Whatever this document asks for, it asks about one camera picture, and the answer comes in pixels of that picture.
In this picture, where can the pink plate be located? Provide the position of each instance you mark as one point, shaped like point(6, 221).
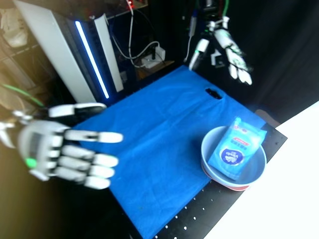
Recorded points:
point(236, 188)

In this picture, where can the white tower with blue light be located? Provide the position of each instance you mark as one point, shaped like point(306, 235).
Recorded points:
point(49, 49)

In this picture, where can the blue cloth bag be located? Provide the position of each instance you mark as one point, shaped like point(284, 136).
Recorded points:
point(149, 137)

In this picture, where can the light blue bowl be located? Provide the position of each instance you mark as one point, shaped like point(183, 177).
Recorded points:
point(259, 161)

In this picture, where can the black pegboard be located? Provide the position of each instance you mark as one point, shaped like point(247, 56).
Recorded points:
point(199, 211)

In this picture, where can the blue snack packet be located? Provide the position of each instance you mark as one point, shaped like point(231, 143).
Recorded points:
point(231, 154)

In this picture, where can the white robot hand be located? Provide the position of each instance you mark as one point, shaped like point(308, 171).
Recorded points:
point(225, 41)
point(37, 147)

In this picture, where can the white power strip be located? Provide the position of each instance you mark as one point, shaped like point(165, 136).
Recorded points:
point(153, 58)

